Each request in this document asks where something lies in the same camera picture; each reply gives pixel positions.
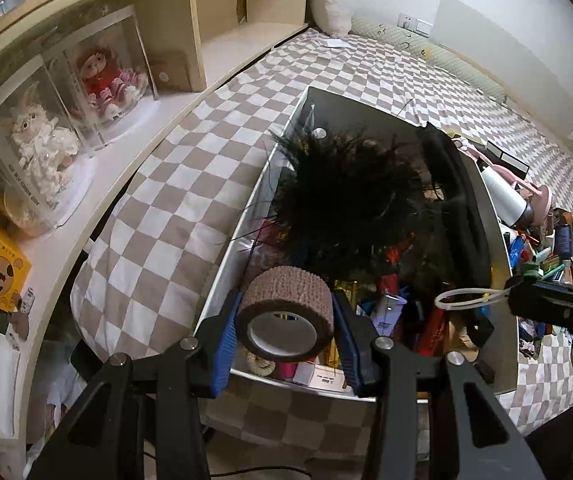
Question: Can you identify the pink round mirror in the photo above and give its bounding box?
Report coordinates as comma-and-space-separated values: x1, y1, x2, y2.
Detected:
531, 185, 556, 232

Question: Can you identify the pale green bolster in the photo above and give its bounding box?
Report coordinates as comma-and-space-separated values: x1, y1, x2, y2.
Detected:
351, 15, 518, 107

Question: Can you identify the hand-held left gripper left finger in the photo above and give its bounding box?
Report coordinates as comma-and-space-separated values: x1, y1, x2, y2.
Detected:
25, 287, 247, 480

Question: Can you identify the white and purple card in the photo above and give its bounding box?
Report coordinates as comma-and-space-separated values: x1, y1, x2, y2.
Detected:
371, 292, 408, 339

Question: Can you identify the small white box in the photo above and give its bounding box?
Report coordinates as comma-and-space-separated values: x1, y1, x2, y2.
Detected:
291, 360, 348, 392

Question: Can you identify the red packet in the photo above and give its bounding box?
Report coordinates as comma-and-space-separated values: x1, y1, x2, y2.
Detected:
411, 304, 448, 357

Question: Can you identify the white storage box container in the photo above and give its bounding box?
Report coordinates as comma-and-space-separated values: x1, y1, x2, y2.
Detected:
193, 86, 520, 402

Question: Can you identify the white dress doll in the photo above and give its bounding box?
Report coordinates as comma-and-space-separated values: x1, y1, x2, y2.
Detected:
9, 85, 82, 202

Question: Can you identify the gold foil pack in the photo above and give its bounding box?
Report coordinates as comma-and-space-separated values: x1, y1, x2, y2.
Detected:
333, 280, 363, 367

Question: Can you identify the black box with white lid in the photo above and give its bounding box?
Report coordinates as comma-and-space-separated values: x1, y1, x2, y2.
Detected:
485, 139, 531, 177

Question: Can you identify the checkered bedsheet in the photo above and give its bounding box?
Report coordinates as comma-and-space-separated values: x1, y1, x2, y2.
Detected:
70, 29, 573, 457

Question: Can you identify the dark cloth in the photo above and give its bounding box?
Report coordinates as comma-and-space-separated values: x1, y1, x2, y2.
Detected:
521, 401, 573, 480

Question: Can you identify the black fabric pouch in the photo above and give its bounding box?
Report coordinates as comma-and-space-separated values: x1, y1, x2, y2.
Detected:
419, 122, 495, 349

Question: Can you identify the red doll in case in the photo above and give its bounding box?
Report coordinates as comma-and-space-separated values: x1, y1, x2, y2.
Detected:
61, 4, 160, 147

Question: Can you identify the white tumbler cup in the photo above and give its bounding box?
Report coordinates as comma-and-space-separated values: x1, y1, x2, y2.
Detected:
480, 164, 536, 229

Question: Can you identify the black feather duster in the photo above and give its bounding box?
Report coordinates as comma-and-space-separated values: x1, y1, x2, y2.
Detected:
216, 100, 448, 283

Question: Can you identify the red dress doll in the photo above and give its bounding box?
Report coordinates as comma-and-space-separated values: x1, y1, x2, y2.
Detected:
75, 47, 149, 122

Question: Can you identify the fluffy white pillow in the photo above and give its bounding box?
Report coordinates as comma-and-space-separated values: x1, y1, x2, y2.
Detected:
309, 0, 353, 37

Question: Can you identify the white cable tie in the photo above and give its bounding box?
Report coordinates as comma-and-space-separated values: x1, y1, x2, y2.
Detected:
435, 287, 510, 312

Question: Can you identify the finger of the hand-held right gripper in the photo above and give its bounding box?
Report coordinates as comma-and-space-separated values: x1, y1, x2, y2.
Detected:
503, 278, 573, 356

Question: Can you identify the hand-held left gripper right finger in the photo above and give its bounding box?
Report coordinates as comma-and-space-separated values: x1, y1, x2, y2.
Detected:
331, 290, 548, 480

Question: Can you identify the black cable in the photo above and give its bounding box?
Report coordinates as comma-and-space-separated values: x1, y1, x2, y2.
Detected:
205, 464, 313, 480

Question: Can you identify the white wall socket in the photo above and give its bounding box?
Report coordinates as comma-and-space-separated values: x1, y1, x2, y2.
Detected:
397, 12, 433, 37

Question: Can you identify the wooden shelf unit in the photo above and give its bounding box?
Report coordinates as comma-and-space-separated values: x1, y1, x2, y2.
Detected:
0, 0, 315, 461

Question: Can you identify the blue jar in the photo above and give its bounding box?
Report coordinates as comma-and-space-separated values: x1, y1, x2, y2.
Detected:
552, 222, 573, 262

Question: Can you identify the white wall panel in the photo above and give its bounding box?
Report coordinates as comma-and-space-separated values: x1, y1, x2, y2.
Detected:
429, 0, 573, 142

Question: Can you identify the white doll in case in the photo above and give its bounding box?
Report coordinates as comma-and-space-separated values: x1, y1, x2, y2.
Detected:
0, 54, 103, 239

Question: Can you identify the brown bandage roll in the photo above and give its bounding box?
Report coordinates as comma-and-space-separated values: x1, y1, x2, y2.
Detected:
235, 266, 336, 364

